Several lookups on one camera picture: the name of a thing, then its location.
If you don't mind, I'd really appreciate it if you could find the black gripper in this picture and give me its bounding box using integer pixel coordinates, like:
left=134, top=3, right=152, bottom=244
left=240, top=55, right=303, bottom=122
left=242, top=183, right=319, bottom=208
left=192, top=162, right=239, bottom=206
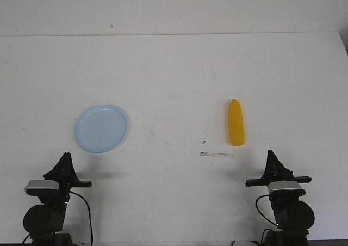
left=245, top=150, right=312, bottom=187
left=43, top=152, right=92, bottom=195

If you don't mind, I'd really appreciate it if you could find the light blue round plate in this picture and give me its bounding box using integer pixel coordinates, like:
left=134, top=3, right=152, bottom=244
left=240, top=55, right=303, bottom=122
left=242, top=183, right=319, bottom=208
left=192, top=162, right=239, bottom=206
left=74, top=104, right=128, bottom=153

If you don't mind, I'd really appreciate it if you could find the yellow corn cob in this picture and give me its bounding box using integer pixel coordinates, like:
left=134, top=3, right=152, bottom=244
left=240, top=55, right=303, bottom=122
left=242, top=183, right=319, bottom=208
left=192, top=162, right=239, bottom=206
left=227, top=99, right=245, bottom=146

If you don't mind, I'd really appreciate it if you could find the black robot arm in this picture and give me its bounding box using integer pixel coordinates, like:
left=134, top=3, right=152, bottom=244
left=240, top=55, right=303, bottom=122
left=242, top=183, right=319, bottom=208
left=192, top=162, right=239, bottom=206
left=23, top=152, right=92, bottom=245
left=245, top=150, right=315, bottom=245

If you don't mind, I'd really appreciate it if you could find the clear horizontal tape strip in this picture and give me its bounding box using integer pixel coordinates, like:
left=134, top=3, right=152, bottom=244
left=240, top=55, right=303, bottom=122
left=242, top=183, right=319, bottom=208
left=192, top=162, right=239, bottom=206
left=200, top=152, right=234, bottom=158

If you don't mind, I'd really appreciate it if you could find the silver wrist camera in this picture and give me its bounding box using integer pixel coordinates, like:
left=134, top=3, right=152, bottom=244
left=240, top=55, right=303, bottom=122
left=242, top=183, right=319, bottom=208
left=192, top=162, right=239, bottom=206
left=268, top=181, right=305, bottom=195
left=24, top=180, right=59, bottom=196

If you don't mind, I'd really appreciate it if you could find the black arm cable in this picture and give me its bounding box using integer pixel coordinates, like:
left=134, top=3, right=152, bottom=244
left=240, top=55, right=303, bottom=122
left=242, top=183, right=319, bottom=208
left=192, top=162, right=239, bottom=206
left=255, top=194, right=279, bottom=226
left=69, top=190, right=94, bottom=244

